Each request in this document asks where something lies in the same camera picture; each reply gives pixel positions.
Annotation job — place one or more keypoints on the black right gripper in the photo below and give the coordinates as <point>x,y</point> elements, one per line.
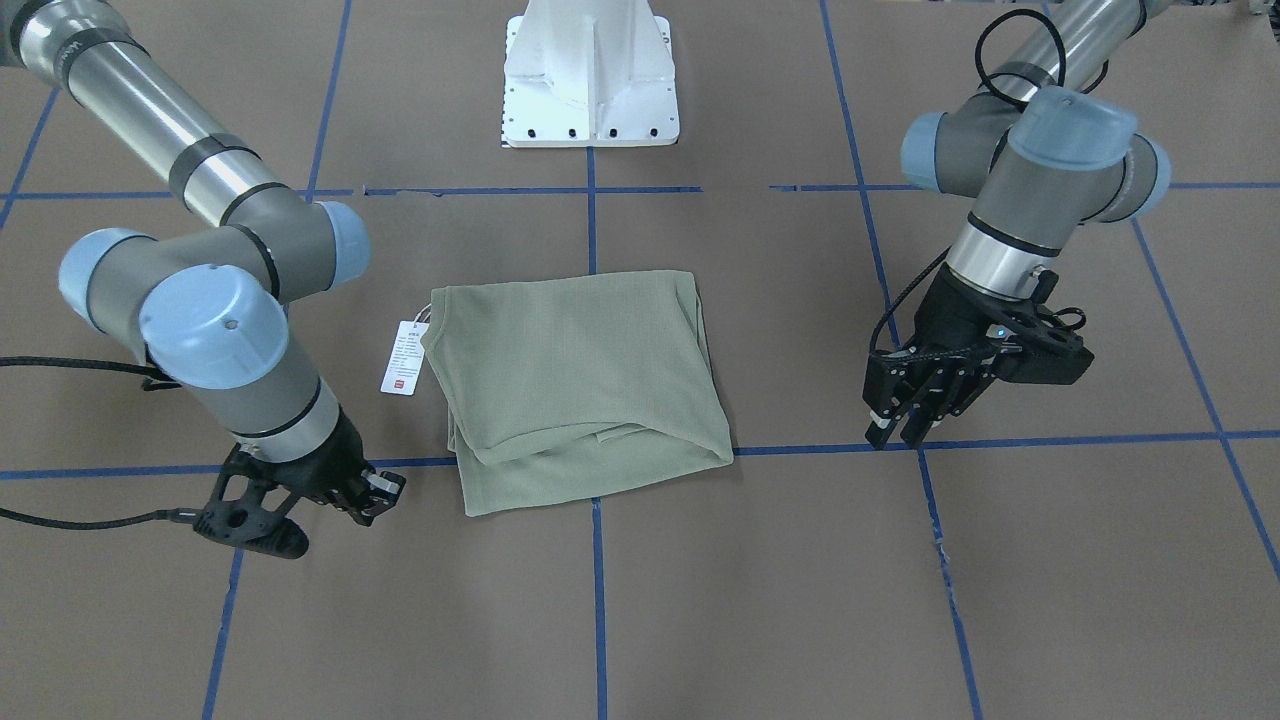
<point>326,461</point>

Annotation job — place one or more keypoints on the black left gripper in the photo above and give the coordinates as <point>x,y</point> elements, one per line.
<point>945,313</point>

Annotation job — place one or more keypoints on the olive green long-sleeve shirt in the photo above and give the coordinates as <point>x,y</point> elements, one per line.
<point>558,391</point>

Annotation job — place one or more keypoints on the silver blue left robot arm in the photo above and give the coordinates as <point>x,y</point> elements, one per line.
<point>1039,155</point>

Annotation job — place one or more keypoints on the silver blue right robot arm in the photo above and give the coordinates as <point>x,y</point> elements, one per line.
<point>208,309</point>

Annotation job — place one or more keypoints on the white paper hang tag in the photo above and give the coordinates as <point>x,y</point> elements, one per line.
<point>405,361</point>

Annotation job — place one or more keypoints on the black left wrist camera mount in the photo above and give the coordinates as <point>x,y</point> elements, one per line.
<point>1037,345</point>

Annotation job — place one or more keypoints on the white central pedestal column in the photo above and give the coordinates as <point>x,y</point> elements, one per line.
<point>589,74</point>

